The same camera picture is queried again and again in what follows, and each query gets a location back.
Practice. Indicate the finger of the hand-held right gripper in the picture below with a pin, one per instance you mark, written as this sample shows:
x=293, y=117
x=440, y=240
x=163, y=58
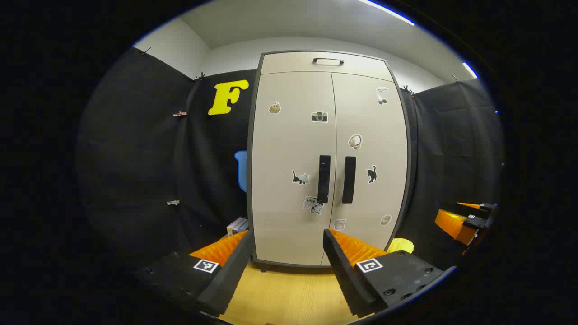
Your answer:
x=485, y=207
x=454, y=225

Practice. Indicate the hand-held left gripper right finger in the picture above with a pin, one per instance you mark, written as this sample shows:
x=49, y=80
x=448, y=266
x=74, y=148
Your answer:
x=347, y=280

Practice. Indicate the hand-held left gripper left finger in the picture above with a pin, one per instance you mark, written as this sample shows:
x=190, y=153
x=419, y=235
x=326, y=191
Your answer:
x=230, y=280

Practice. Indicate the beige double-door shoe cabinet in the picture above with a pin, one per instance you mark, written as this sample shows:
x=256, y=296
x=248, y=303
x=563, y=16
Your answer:
x=249, y=180

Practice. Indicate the cabinet door with headphone sticker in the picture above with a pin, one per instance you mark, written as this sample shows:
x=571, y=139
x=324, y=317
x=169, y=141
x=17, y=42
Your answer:
x=379, y=135

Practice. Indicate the cabinet door with camera sticker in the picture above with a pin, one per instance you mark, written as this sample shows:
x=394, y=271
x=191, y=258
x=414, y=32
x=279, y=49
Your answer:
x=289, y=149

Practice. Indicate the beige cabinet drawer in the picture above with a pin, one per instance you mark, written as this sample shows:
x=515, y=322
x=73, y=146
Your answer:
x=289, y=63

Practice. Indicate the white printed box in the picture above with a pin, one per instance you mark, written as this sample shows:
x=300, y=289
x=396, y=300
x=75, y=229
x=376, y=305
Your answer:
x=237, y=225

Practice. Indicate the yellow textured round object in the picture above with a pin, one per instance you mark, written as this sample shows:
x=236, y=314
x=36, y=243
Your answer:
x=401, y=245

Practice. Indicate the black backdrop cloth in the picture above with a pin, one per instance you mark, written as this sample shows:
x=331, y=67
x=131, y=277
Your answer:
x=135, y=158

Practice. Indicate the pink clip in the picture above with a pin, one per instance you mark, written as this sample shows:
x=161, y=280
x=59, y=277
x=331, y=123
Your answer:
x=179, y=114

